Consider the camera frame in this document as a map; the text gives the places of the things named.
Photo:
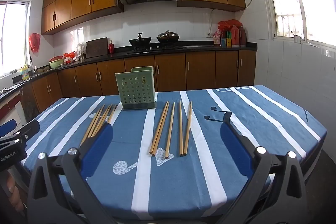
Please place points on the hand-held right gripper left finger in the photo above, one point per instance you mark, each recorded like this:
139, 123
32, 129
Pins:
97, 145

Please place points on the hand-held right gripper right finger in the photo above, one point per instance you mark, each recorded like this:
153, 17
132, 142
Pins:
236, 145

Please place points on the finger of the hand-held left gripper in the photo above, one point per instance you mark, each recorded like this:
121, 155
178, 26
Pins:
8, 128
27, 130

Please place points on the green perforated chopstick holder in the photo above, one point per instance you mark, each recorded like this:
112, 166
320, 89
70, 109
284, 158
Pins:
135, 98

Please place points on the glass jar with utensils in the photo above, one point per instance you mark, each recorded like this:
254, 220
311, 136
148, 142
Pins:
82, 52

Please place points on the person's left hand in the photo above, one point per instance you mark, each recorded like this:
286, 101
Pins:
11, 187

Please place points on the grey rag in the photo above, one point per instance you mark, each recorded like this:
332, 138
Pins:
9, 88

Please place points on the blue white striped tablecloth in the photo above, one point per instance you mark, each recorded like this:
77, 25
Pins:
199, 174

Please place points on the yellow dish soap bottle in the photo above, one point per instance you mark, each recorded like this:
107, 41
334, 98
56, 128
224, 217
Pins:
25, 74

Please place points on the metal sink faucet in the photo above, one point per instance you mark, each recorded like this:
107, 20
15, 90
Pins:
31, 64

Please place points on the green plastic basin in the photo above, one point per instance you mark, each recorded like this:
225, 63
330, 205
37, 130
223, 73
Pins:
56, 64

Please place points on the red bowl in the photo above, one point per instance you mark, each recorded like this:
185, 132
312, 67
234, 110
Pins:
55, 58

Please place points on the brown lower kitchen cabinets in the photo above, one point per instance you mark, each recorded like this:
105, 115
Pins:
199, 69

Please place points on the red and white bag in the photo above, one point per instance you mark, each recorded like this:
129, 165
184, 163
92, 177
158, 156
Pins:
69, 56

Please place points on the hanging red plastic bag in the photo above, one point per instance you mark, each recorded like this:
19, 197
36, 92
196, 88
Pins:
34, 43

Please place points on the small side window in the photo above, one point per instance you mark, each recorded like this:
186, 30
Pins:
13, 35

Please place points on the dark wooden cutting board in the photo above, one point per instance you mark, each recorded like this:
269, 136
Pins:
97, 47

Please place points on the small red bottle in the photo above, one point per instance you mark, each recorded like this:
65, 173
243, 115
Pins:
111, 48

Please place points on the black kitchen countertop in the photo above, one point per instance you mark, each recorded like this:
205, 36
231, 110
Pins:
246, 46

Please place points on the blue box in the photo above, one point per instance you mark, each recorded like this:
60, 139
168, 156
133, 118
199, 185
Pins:
223, 42

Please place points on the yellow green box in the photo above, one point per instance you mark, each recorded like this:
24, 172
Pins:
229, 40

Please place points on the pink bottle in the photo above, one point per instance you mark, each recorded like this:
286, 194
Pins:
216, 39

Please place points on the dark sauce bottle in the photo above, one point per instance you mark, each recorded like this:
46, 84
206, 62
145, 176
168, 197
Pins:
242, 37

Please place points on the black gas stove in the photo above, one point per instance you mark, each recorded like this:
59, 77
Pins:
155, 48

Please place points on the red plastic bag on bottles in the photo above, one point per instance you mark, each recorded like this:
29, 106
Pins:
231, 24

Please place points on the white cup on sill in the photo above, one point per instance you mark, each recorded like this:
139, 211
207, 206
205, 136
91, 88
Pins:
296, 39

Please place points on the wok with glass lid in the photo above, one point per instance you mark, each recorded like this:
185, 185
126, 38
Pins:
168, 37

